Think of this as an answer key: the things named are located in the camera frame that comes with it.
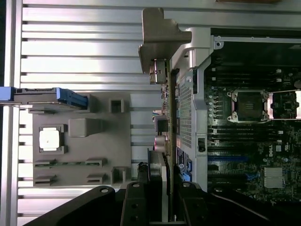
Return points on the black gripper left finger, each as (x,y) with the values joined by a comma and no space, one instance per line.
(136,207)

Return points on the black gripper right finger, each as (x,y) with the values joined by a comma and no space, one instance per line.
(192,207)

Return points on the blue expansion slot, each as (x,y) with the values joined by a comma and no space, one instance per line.
(228,158)

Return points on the grey plastic parts rack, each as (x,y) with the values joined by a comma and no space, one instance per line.
(94,146)

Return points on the green motherboard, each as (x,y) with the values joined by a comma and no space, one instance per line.
(235,146)

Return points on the green RAM stick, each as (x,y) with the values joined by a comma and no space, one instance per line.
(70,163)

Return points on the silver chipset heatsink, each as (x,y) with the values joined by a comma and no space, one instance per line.
(274,177)

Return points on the installed RAM stick with labels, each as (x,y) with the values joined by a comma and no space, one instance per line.
(244,137)

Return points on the open dark grey PC case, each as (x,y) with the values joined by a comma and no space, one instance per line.
(197,99)

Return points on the silver CPU chip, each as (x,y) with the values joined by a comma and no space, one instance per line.
(50,139)

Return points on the CPU socket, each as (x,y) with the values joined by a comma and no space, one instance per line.
(248,104)

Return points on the metal socket cover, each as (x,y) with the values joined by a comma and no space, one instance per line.
(282,106)

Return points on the hard disk with blue bracket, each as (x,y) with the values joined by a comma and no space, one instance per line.
(47,94)

